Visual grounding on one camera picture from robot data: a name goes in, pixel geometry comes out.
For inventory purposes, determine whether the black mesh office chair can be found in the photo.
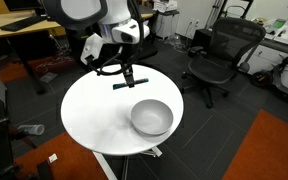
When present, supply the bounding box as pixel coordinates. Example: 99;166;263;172
181;16;267;110

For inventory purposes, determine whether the white cabinet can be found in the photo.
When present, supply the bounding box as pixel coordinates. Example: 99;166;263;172
152;0;181;40

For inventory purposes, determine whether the white paper card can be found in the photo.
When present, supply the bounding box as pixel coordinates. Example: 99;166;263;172
47;152;59;164

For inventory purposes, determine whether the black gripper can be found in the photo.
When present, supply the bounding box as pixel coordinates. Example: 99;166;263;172
118;49;137;89

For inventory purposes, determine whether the black electric scooter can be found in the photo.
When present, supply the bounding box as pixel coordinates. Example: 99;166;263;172
248;49;288;105

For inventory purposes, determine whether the clear plastic bottle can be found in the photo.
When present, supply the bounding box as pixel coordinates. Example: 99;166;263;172
17;123;46;137

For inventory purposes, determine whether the grey white bowl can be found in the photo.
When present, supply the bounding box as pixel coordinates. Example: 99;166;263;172
130;98;175;137

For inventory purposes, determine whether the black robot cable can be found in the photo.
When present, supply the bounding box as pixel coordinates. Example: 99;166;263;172
86;44;129;77

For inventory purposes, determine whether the white side desk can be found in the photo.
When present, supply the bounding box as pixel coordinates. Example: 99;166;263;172
237;18;288;86

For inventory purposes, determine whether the white table base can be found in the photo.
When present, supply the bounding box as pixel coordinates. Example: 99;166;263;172
92;145;164;180

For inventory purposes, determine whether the wooden desk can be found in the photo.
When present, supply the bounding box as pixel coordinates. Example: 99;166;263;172
0;9;67;95

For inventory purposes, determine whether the black keyboard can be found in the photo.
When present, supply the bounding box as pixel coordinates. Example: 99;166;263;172
0;14;48;33

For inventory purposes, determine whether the teal marker pen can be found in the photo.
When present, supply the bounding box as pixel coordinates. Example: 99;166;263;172
112;77;150;91

